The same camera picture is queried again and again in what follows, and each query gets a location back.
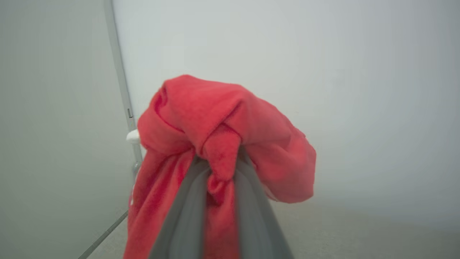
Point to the small white knob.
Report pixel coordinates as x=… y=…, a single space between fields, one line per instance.
x=133 y=137

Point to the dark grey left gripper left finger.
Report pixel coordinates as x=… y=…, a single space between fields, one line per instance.
x=187 y=216

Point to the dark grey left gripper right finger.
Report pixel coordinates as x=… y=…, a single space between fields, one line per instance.
x=255 y=223

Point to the red and white shirt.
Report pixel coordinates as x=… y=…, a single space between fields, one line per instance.
x=201 y=108

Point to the grey metal upright pole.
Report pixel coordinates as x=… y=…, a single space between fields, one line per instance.
x=120 y=72

